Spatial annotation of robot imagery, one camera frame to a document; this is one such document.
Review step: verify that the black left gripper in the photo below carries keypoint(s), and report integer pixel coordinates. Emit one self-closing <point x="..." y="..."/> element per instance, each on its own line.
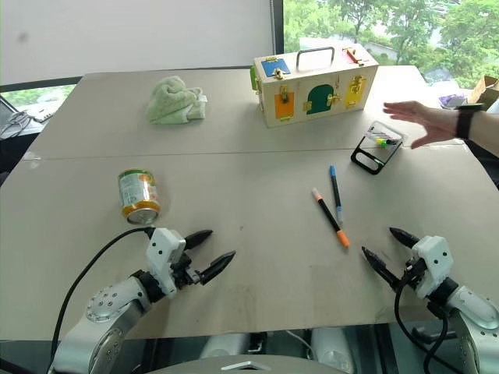
<point x="183" y="272"/>

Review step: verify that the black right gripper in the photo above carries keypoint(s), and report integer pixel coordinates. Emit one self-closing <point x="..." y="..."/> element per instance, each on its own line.
<point x="414" y="274"/>

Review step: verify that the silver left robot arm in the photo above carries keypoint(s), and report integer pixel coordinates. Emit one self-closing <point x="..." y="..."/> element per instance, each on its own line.
<point x="105" y="311"/>

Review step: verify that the person's bare forearm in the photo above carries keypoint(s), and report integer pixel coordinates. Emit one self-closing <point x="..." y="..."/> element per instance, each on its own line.
<point x="485" y="126"/>

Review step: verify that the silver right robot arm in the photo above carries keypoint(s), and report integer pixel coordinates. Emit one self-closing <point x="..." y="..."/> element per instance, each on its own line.
<point x="473" y="311"/>

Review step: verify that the black pen with orange cap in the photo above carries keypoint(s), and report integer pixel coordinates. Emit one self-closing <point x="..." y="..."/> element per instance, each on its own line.
<point x="329" y="218"/>

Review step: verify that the black pen with blue cap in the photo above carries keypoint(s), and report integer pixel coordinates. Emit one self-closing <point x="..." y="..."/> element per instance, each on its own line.
<point x="336" y="192"/>

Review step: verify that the black pen holder tray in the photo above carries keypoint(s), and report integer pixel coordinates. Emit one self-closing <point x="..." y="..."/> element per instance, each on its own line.
<point x="368" y="157"/>

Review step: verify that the brown cardboard box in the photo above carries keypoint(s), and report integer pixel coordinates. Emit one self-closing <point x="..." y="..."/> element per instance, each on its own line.
<point x="485" y="91"/>

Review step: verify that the person's bare hand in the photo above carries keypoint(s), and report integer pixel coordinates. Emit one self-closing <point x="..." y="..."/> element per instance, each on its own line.
<point x="427" y="118"/>

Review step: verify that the green and yellow can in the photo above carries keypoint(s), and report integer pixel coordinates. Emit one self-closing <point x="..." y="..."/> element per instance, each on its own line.
<point x="138" y="195"/>

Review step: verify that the gray rounded shape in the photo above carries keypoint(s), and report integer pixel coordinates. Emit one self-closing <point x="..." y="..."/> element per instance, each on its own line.
<point x="224" y="344"/>
<point x="331" y="348"/>

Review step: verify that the black wristband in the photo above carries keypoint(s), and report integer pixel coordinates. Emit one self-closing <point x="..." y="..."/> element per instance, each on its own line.
<point x="464" y="121"/>

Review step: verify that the light green towel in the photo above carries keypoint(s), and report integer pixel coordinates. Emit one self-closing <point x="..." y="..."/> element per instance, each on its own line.
<point x="173" y="101"/>

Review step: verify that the purple packet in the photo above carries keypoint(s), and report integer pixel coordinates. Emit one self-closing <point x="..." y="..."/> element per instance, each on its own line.
<point x="452" y="100"/>

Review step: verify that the white roller blind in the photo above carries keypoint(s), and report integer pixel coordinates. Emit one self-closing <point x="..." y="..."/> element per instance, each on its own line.
<point x="117" y="31"/>

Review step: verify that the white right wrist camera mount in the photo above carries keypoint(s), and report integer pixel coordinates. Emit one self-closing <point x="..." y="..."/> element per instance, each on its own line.
<point x="434" y="261"/>

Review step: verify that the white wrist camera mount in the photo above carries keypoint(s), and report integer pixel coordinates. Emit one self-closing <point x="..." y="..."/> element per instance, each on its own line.
<point x="434" y="261"/>
<point x="161" y="253"/>

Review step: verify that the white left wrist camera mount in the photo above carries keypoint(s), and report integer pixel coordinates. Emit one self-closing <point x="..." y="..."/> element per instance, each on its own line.
<point x="161" y="253"/>

